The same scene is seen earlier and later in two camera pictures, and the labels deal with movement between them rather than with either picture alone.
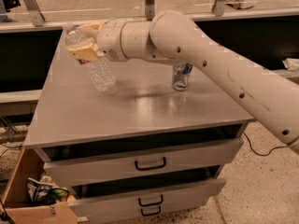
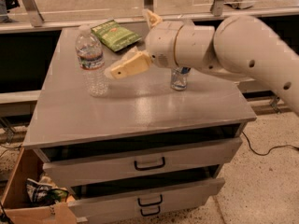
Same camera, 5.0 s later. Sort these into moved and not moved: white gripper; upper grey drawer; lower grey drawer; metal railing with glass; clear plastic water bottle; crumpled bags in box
Moved: clear plastic water bottle; white gripper
Not moved: upper grey drawer; crumpled bags in box; lower grey drawer; metal railing with glass
